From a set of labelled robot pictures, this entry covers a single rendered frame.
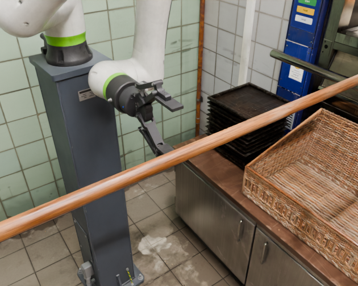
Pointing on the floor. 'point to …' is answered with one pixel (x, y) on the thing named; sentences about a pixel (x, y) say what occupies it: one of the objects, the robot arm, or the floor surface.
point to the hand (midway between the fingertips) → (175, 133)
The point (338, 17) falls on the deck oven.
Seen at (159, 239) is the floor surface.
